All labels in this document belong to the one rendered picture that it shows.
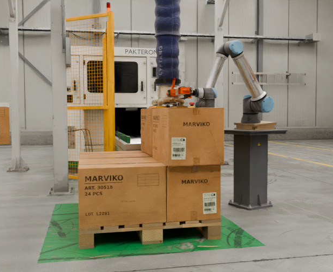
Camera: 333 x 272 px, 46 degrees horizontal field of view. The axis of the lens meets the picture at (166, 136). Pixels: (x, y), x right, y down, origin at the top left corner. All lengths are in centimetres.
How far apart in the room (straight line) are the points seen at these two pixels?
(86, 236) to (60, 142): 206
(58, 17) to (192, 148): 262
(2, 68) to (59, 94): 854
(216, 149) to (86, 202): 96
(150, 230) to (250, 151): 143
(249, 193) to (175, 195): 123
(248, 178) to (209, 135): 120
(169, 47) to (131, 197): 145
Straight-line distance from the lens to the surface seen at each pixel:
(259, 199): 394
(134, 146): 398
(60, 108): 465
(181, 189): 280
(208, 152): 276
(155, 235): 283
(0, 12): 1343
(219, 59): 364
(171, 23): 359
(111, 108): 471
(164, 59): 355
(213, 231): 294
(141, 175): 273
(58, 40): 472
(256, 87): 368
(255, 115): 388
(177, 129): 269
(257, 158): 388
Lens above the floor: 89
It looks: 3 degrees down
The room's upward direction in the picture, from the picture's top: straight up
